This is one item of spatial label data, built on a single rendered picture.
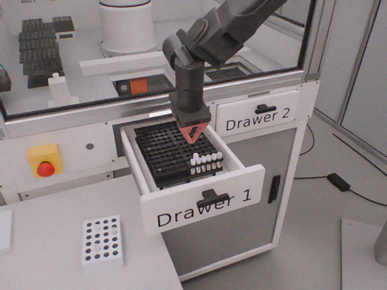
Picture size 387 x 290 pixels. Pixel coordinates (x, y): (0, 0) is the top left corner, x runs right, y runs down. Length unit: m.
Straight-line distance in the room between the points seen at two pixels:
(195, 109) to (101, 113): 0.31
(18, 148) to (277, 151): 0.86
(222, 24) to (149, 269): 0.53
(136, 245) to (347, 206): 1.55
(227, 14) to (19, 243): 0.69
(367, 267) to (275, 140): 0.86
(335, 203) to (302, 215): 0.24
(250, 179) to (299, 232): 1.17
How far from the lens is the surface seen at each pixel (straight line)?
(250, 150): 1.18
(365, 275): 1.80
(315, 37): 1.11
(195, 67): 0.61
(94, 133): 0.92
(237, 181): 0.74
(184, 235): 1.34
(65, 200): 0.96
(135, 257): 0.79
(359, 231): 1.97
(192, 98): 0.65
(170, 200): 0.69
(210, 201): 0.69
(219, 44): 0.60
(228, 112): 1.00
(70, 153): 0.95
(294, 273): 1.74
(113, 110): 0.89
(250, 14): 0.58
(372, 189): 2.33
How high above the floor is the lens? 1.40
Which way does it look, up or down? 36 degrees down
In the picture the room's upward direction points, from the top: straight up
